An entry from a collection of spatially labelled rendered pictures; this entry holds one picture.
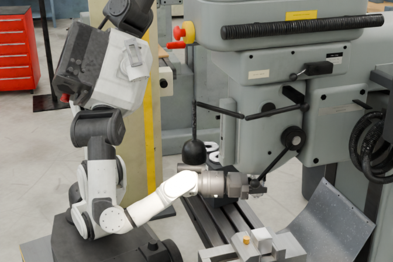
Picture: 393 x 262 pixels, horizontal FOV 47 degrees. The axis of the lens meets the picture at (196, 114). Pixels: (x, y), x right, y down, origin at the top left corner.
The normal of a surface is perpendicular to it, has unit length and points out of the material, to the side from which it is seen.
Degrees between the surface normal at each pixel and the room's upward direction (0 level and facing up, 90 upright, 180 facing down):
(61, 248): 0
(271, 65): 90
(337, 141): 90
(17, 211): 0
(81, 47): 58
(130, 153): 90
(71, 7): 90
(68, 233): 0
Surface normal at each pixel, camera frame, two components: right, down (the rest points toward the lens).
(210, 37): -0.54, 0.34
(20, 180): 0.00, -0.91
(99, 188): 0.15, -0.11
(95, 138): -0.15, -0.10
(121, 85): 0.43, -0.18
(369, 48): 0.31, 0.38
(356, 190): -0.95, 0.13
